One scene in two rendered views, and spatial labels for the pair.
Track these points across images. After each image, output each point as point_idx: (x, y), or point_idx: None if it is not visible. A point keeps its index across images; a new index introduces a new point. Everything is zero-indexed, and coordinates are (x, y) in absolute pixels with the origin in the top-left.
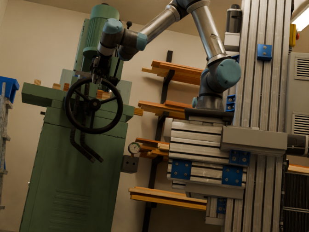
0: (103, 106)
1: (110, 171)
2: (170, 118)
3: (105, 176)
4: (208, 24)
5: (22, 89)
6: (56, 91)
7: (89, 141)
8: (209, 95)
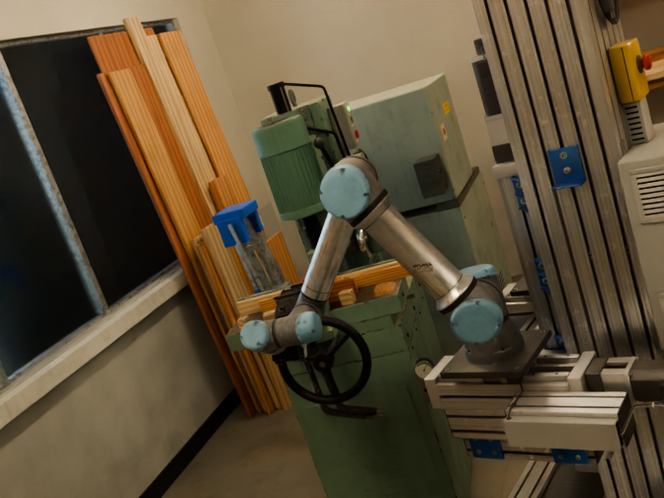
0: (348, 317)
1: (408, 404)
2: (430, 380)
3: (405, 413)
4: (400, 250)
5: (229, 347)
6: None
7: (358, 376)
8: None
